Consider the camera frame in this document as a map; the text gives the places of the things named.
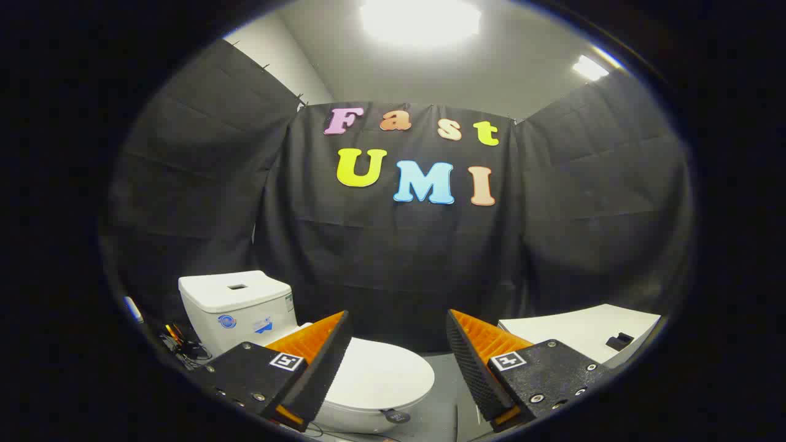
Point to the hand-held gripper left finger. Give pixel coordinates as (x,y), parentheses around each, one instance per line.
(328,362)

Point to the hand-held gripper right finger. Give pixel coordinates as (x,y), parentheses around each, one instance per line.
(470,362)

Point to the white toilet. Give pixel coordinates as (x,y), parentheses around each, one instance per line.
(233,307)

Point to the white drawer cabinet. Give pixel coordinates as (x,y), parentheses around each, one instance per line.
(577,331)

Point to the black backdrop cloth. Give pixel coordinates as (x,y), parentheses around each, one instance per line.
(399,258)

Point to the large black block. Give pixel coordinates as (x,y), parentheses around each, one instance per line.
(619,342)

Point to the small ceiling light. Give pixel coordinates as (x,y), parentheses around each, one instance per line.
(589,67)

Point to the large ceiling light panel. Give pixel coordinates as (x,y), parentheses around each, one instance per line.
(420,21)

